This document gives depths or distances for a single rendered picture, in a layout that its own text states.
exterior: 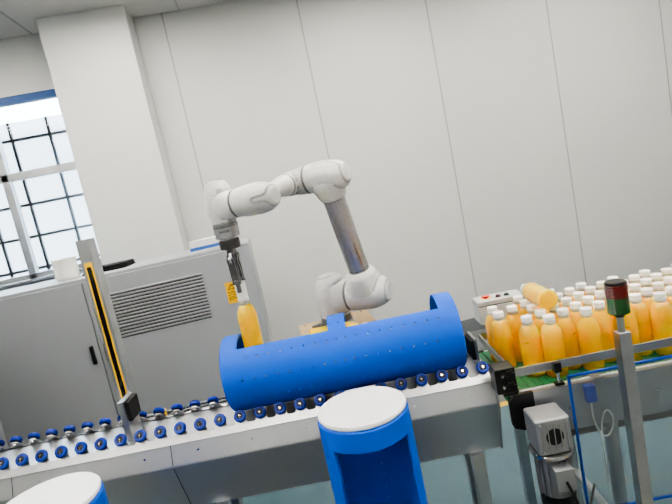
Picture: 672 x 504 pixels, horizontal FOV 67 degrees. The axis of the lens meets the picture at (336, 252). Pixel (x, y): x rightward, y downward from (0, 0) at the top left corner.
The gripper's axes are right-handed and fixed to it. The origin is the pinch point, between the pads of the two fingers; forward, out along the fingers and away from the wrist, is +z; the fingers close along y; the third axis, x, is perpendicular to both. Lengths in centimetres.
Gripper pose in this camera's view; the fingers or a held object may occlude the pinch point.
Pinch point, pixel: (241, 291)
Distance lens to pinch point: 193.4
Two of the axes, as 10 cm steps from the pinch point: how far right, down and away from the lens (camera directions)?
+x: 9.8, -2.1, -0.2
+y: 0.1, 1.4, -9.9
